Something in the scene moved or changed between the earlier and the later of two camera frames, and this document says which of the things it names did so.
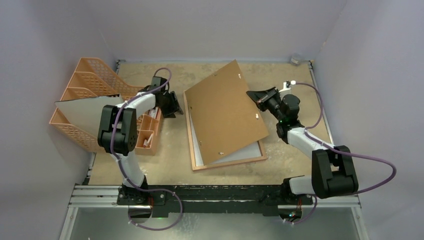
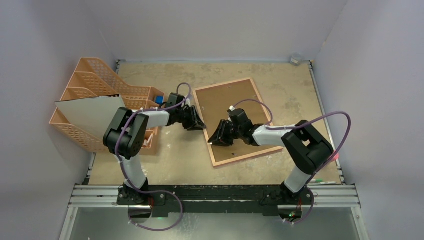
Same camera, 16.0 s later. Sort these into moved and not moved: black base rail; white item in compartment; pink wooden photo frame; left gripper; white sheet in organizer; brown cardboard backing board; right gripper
Moved: brown cardboard backing board; pink wooden photo frame; right gripper; left gripper
Not moved: white item in compartment; black base rail; white sheet in organizer
